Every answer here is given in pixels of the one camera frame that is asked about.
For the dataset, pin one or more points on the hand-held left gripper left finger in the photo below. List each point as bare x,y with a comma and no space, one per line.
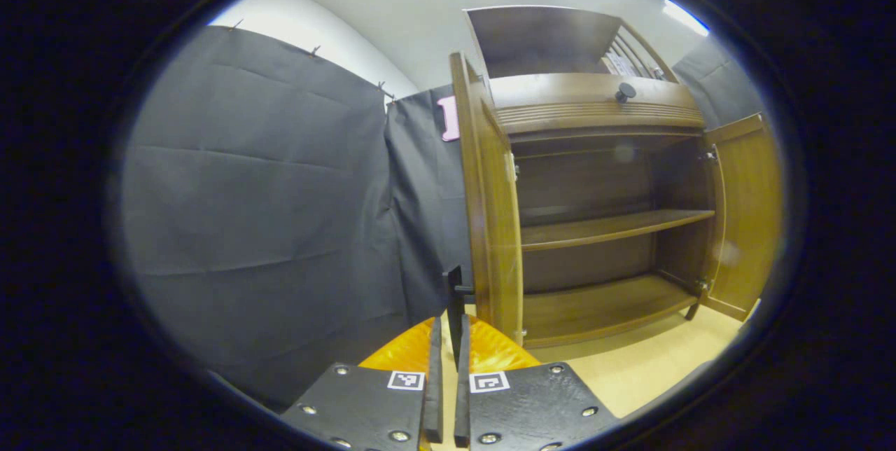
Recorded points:
435,395

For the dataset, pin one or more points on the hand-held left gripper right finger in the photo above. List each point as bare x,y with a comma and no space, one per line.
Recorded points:
462,402

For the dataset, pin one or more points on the wooden cabinet door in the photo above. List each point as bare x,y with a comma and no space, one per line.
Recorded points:
497,227
749,213

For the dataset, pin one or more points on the wooden double-door shoe cabinet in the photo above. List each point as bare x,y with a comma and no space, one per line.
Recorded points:
595,97

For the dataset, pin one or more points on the black backdrop cloth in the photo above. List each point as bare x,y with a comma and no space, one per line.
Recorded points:
245,192

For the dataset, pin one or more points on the black round drawer knob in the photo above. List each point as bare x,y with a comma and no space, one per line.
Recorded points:
625,92

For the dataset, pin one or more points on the white box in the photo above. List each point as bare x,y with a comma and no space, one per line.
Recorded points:
621,64

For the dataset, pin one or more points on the ceiling light panel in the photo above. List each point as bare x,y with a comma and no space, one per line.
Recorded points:
684,17

